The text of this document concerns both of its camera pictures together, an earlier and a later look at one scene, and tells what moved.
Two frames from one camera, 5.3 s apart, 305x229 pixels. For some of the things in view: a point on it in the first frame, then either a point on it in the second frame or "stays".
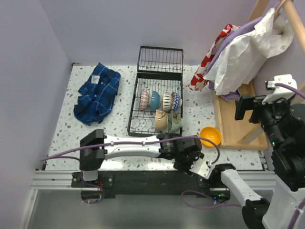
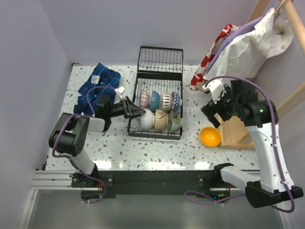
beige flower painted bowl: (161, 120) stays
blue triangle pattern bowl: (144, 100) stays
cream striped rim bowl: (167, 102) stays
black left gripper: (185, 165) → (128, 108)
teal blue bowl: (155, 101) stays
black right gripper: (243, 103) → (210, 109)
